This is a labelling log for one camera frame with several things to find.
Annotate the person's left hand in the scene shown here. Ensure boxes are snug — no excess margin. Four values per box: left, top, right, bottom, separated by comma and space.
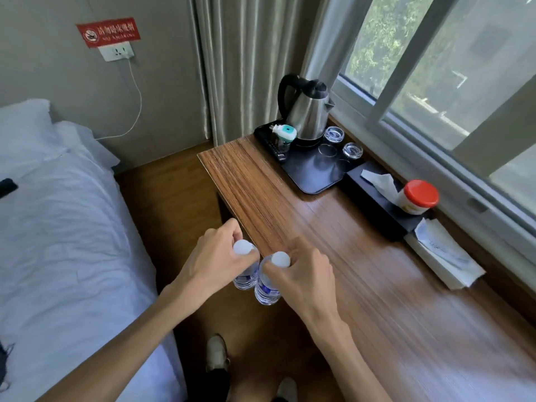
174, 217, 261, 310

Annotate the person's right hand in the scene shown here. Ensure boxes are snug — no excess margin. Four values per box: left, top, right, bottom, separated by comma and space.
263, 236, 336, 327

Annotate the clear water bottle white cap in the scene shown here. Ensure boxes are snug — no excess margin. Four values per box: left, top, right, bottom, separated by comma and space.
232, 240, 260, 291
254, 251, 292, 306

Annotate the person's right forearm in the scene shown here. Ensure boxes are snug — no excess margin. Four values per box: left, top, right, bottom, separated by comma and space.
301, 309, 393, 402

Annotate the person's left forearm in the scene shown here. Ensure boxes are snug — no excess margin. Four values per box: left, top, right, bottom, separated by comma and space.
35, 285, 198, 402

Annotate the person's left white shoe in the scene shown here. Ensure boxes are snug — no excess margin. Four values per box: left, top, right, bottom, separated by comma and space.
205, 334, 231, 375

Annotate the person's white shoe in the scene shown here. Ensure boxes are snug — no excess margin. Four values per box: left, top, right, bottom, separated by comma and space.
205, 334, 231, 375
276, 377, 299, 402

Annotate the black plastic tray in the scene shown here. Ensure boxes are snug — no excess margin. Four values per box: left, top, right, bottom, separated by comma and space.
253, 120, 366, 195

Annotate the person's right white shoe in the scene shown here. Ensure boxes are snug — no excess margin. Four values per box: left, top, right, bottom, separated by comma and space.
276, 377, 299, 402

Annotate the black tissue box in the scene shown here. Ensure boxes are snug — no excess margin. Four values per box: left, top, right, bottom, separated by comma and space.
345, 160, 435, 243

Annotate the person's left black trouser leg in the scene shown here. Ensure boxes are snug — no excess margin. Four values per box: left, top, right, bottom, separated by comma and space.
196, 367, 232, 402

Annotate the white teal plug-in repellent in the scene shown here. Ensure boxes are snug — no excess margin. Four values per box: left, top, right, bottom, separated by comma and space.
270, 124, 298, 154

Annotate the black kettle base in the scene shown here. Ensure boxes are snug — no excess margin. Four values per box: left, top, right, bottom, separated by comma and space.
293, 135, 328, 149

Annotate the white tissue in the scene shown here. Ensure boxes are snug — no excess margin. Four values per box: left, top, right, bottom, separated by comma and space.
360, 169, 405, 205

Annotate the white jar red lid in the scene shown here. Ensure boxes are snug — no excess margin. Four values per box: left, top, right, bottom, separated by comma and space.
395, 179, 441, 216

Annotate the stack of white papers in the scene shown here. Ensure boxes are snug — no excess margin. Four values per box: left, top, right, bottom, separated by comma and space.
404, 218, 487, 291

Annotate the bed with white duvet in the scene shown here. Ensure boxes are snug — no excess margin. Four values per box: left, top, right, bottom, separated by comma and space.
0, 134, 188, 402

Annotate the beige curtain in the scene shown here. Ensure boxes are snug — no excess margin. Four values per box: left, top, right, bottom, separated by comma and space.
186, 0, 329, 147

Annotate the white pillow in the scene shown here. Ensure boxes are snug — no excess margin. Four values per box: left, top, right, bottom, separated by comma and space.
51, 121, 121, 170
0, 99, 54, 180

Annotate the grey sheer curtain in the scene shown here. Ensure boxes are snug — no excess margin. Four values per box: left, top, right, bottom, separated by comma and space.
299, 0, 376, 103

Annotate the dark cloth item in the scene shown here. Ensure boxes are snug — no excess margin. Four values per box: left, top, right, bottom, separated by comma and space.
0, 342, 16, 392

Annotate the steel electric kettle black handle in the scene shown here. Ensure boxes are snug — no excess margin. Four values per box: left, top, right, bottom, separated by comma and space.
277, 74, 337, 141

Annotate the white charging cable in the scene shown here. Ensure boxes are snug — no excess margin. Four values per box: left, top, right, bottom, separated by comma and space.
95, 58, 143, 142

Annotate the grey sliding window frame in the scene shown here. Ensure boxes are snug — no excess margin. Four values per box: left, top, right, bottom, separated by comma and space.
330, 0, 536, 285

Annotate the white wall socket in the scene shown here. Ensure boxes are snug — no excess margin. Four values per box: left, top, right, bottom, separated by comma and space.
98, 42, 136, 63

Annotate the red no-smoking wall sign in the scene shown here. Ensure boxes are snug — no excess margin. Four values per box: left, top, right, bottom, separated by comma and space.
76, 17, 142, 49

